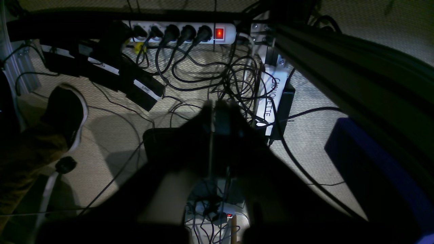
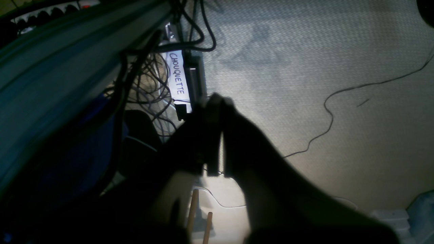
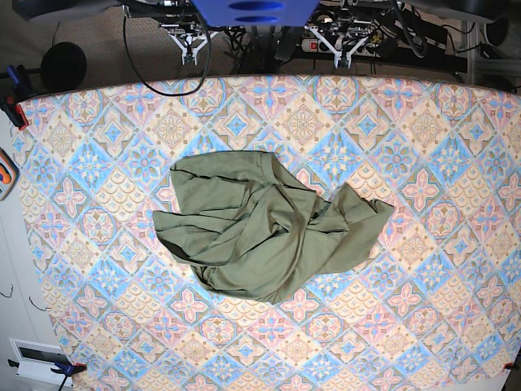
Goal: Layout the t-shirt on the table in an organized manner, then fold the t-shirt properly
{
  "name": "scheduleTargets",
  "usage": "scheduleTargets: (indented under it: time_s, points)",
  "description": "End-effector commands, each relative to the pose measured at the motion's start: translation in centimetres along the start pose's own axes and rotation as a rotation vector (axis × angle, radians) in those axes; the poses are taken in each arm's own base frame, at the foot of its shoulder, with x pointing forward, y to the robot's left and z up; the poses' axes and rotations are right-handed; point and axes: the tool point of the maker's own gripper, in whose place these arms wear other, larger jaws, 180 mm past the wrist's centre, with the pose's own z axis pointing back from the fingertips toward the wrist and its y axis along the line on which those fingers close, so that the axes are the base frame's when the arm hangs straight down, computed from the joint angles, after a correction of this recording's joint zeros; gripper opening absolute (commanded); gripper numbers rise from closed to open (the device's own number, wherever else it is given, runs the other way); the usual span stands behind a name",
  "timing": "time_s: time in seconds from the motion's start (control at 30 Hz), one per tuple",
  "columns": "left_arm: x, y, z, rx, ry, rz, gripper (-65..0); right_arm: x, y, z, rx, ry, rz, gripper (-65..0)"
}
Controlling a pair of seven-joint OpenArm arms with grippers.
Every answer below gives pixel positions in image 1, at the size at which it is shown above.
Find labelled black box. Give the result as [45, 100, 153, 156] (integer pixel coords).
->
[255, 64, 295, 141]

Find black power adapter bricks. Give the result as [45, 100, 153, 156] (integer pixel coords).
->
[39, 38, 165, 111]

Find black table frame beam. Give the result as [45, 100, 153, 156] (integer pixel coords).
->
[271, 24, 434, 190]

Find blue box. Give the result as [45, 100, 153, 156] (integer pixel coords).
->
[324, 118, 433, 236]

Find black shoe white sole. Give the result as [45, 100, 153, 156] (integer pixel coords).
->
[41, 83, 88, 152]

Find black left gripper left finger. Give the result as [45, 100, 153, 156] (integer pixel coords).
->
[37, 102, 212, 244]

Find lower white power strip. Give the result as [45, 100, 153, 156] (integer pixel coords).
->
[185, 180, 250, 244]

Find white power strip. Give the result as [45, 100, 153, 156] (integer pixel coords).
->
[122, 20, 237, 44]
[185, 180, 250, 244]

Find tangled black cables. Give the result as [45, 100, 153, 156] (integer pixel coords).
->
[136, 34, 265, 126]

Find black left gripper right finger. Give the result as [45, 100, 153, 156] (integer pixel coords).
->
[214, 101, 420, 244]

